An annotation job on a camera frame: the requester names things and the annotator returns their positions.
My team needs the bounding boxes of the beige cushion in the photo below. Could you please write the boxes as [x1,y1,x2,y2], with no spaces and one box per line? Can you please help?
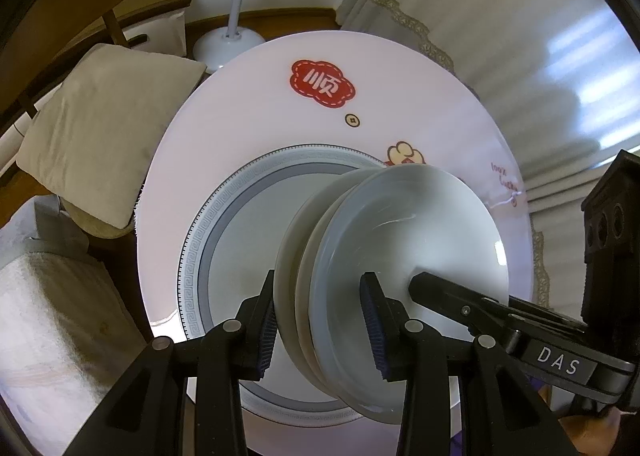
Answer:
[15,42,208,229]

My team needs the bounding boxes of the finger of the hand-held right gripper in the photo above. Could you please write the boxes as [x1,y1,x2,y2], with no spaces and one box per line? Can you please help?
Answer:
[407,272,586,353]

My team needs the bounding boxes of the white floor stand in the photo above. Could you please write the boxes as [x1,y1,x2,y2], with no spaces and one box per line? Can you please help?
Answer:
[192,0,276,74]

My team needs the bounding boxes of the white bowl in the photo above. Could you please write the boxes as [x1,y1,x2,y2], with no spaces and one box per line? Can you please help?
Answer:
[294,170,381,379]
[307,165,511,424]
[274,169,371,372]

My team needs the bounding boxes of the person's right hand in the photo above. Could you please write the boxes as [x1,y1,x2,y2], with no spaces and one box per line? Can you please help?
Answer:
[557,406,633,456]

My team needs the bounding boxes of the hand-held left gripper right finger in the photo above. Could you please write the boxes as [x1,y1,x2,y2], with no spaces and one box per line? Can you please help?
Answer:
[360,272,571,456]

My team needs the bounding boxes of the large white grey-rimmed plate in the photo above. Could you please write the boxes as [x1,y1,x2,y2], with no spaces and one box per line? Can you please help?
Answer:
[182,146,463,429]

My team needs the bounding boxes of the cream embroidered curtain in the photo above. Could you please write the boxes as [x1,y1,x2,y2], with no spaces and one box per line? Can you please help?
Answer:
[335,0,640,327]

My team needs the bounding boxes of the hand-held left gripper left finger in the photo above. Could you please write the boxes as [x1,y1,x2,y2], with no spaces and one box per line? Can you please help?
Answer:
[62,269,278,456]

